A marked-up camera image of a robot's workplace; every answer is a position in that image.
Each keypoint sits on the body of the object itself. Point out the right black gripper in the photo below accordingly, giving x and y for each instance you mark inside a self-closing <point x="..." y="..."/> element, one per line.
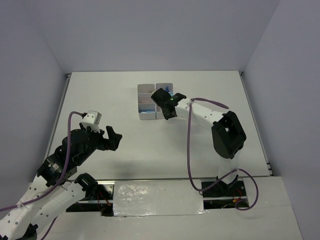
<point x="168" y="117"/>

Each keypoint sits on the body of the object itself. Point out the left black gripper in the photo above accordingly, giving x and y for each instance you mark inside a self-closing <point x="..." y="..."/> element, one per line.
<point x="114" y="138"/>

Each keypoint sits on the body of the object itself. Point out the blue correction tape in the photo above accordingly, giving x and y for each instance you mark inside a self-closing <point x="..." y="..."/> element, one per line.
<point x="147" y="111"/>

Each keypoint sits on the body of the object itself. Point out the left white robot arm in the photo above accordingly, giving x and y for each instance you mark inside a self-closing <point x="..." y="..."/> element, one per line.
<point x="46" y="198"/>

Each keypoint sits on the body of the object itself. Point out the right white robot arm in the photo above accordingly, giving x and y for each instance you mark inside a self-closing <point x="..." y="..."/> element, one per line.
<point x="228" y="135"/>

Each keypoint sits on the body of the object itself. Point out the left white divided container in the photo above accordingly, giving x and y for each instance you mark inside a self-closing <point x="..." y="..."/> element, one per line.
<point x="145" y="102"/>

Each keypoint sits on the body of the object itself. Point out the silver foil panel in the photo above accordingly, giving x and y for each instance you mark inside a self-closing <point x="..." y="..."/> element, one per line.
<point x="156" y="198"/>

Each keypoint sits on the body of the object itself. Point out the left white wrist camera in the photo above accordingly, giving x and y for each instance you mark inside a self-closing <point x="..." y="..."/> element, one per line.
<point x="92" y="119"/>

